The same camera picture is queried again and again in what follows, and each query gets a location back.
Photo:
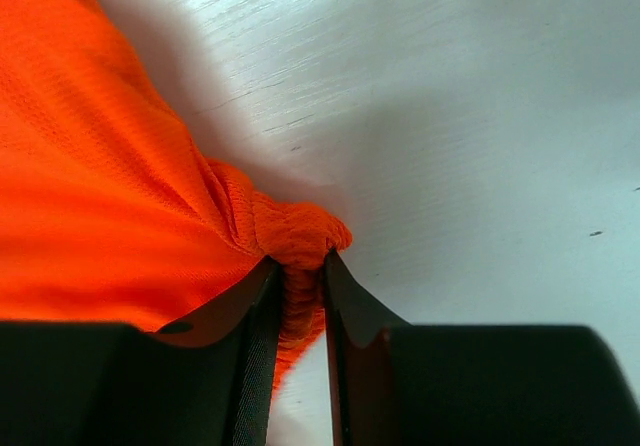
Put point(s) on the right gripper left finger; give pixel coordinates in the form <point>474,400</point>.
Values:
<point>204,379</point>

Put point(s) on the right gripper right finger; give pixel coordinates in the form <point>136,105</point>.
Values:
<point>396,383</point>

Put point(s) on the orange shorts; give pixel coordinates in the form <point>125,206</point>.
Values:
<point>110,212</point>

